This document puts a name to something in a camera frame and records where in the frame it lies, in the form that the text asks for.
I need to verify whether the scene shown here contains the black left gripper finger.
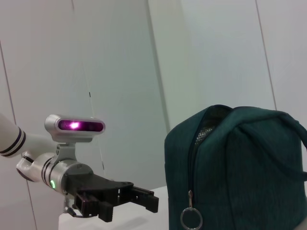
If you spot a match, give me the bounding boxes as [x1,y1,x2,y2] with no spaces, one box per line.
[73,191,114,222]
[118,186,160,213]

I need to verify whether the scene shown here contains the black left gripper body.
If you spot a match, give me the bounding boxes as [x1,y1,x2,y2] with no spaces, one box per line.
[63,163,134,205]

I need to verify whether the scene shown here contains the dark teal insulated lunch bag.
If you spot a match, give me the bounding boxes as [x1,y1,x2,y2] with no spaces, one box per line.
[164,104,307,230]

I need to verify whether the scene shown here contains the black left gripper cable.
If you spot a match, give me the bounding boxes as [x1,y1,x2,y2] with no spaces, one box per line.
[62,194,96,219]

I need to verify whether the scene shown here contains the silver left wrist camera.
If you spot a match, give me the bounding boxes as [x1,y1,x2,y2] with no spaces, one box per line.
[44,114,106,166]

